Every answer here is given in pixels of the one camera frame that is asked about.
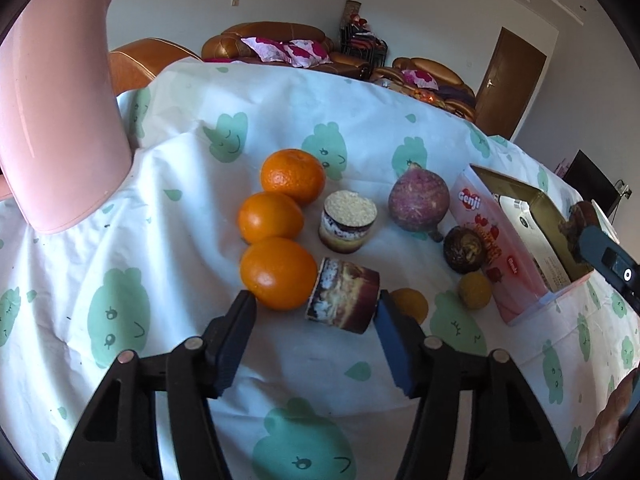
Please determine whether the pink Genji tin box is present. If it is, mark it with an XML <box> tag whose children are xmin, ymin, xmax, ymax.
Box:
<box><xmin>450</xmin><ymin>165</ymin><xmax>593</xmax><ymax>325</ymax></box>

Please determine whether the small yellow round fruit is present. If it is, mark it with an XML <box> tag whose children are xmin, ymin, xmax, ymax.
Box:
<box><xmin>458</xmin><ymin>272</ymin><xmax>492</xmax><ymax>310</ymax></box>

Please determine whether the dark brown round fruit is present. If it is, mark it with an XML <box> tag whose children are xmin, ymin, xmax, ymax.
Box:
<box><xmin>442</xmin><ymin>226</ymin><xmax>487</xmax><ymax>275</ymax></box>

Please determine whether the small orange kumquat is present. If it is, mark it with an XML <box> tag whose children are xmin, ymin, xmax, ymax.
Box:
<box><xmin>390</xmin><ymin>287</ymin><xmax>430</xmax><ymax>325</ymax></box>

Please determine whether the layered dessert cup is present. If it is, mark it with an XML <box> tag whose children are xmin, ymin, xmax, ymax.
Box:
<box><xmin>318</xmin><ymin>190</ymin><xmax>378</xmax><ymax>254</ymax></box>
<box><xmin>305</xmin><ymin>258</ymin><xmax>380</xmax><ymax>335</ymax></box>

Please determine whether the purple passion fruit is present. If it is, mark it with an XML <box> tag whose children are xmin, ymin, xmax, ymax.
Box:
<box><xmin>387</xmin><ymin>162</ymin><xmax>450</xmax><ymax>242</ymax></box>

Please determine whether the orange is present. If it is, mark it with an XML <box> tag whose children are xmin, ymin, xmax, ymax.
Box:
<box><xmin>240</xmin><ymin>237</ymin><xmax>318</xmax><ymax>311</ymax></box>
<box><xmin>238</xmin><ymin>192</ymin><xmax>305</xmax><ymax>244</ymax></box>
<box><xmin>259</xmin><ymin>148</ymin><xmax>326</xmax><ymax>207</ymax></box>

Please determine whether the person's right hand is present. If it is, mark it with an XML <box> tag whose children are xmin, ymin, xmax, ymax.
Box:
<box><xmin>577</xmin><ymin>368</ymin><xmax>638</xmax><ymax>477</ymax></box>

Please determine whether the black television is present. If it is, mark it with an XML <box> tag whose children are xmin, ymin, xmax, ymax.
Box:
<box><xmin>563</xmin><ymin>150</ymin><xmax>622</xmax><ymax>218</ymax></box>

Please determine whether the brown wooden door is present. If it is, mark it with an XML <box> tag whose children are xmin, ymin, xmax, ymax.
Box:
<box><xmin>475</xmin><ymin>28</ymin><xmax>547</xmax><ymax>140</ymax></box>

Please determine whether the brown leather armchair, far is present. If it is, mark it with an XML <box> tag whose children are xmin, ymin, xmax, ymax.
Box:
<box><xmin>370</xmin><ymin>58</ymin><xmax>476</xmax><ymax>122</ymax></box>

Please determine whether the brown leather armchair, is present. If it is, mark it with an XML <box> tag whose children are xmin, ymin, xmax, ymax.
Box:
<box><xmin>370</xmin><ymin>58</ymin><xmax>476</xmax><ymax>122</ymax></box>
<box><xmin>108</xmin><ymin>38</ymin><xmax>200</xmax><ymax>96</ymax></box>

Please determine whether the pink cushion on far armchair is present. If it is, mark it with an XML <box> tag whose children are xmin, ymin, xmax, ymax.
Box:
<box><xmin>401</xmin><ymin>68</ymin><xmax>439</xmax><ymax>91</ymax></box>

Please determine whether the pink electric kettle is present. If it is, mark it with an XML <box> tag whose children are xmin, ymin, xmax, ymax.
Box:
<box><xmin>1</xmin><ymin>0</ymin><xmax>132</xmax><ymax>234</ymax></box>

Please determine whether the white cloth with green prints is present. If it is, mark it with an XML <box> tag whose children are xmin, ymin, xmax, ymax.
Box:
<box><xmin>1</xmin><ymin>60</ymin><xmax>639</xmax><ymax>479</ymax></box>

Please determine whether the brown leather armchair, near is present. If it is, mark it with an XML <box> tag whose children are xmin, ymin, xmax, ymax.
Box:
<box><xmin>108</xmin><ymin>38</ymin><xmax>200</xmax><ymax>96</ymax></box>

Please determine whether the pink floral cushion, right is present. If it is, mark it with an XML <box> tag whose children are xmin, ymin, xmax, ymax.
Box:
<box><xmin>283</xmin><ymin>39</ymin><xmax>331</xmax><ymax>68</ymax></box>

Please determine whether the pink floral cushion, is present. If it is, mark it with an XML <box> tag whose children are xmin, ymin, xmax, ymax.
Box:
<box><xmin>241</xmin><ymin>37</ymin><xmax>292</xmax><ymax>66</ymax></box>
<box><xmin>283</xmin><ymin>39</ymin><xmax>331</xmax><ymax>68</ymax></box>

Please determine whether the brown leather three-seat sofa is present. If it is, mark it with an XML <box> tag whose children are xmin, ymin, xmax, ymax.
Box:
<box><xmin>201</xmin><ymin>22</ymin><xmax>372</xmax><ymax>80</ymax></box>

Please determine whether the pink floral cushion, left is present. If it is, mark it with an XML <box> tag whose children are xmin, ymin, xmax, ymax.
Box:
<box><xmin>241</xmin><ymin>37</ymin><xmax>292</xmax><ymax>66</ymax></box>

